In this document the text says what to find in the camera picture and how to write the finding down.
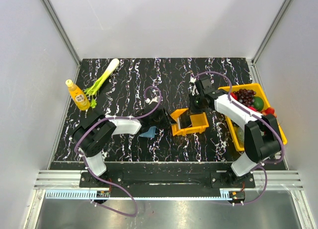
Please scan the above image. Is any small orange card bin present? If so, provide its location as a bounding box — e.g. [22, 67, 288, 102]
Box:
[170, 108, 209, 136]

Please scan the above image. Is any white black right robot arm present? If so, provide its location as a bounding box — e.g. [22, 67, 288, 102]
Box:
[189, 76, 284, 187]

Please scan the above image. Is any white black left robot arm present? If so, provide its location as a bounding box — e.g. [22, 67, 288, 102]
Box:
[72, 102, 176, 187]

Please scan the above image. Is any red apple left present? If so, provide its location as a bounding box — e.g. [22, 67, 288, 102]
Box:
[231, 92, 238, 100]

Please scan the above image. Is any red apple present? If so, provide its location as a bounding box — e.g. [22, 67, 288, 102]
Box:
[248, 106, 257, 112]
[231, 92, 238, 100]

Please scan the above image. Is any large yellow fruit tray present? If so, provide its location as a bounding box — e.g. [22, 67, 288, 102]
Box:
[218, 83, 277, 152]

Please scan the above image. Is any black marble pattern mat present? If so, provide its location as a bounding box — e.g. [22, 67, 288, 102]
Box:
[49, 57, 289, 170]

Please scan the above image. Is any dark purple grape bunch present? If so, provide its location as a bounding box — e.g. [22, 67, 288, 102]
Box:
[233, 88, 256, 107]

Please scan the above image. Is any red apple centre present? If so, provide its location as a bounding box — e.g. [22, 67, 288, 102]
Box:
[248, 106, 257, 112]

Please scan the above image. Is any grey green melon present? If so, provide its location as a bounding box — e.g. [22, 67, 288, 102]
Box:
[236, 127, 244, 144]

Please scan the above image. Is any dark green avocado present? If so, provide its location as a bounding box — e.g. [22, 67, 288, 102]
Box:
[253, 96, 264, 111]

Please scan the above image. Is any green white leek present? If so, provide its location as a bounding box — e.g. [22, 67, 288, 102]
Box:
[84, 59, 120, 109]

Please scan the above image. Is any yellow juice bottle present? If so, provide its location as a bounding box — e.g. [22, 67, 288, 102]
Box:
[65, 79, 90, 111]

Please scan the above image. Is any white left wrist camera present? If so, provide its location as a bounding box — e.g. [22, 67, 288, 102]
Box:
[145, 96, 160, 105]

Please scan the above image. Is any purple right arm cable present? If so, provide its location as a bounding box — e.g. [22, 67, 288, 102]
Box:
[190, 71, 286, 206]

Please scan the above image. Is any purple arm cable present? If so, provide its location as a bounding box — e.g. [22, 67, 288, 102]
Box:
[190, 71, 286, 206]
[74, 86, 162, 217]

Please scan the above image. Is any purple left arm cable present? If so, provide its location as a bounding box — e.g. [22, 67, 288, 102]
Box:
[74, 86, 162, 217]

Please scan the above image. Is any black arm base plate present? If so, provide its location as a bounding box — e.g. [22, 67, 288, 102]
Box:
[79, 161, 256, 189]

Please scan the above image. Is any white slotted cable duct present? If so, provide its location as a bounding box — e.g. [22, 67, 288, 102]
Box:
[45, 190, 233, 202]

